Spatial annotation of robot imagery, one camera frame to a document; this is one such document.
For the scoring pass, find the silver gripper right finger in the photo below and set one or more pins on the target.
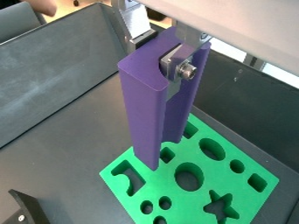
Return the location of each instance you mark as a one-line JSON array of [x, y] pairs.
[[176, 64]]

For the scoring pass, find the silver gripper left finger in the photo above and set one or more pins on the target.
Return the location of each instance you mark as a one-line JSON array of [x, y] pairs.
[[131, 16]]

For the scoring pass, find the purple arch block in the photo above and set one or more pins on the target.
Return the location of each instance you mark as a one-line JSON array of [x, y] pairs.
[[156, 115]]

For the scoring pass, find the dark grey tray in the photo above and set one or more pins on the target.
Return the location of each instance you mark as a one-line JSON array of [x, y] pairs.
[[64, 126]]

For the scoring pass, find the green shape sorter board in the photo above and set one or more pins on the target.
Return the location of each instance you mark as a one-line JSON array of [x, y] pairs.
[[207, 183]]

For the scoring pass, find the black bracket with screw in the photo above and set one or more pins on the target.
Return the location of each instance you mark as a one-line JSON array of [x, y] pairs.
[[30, 213]]

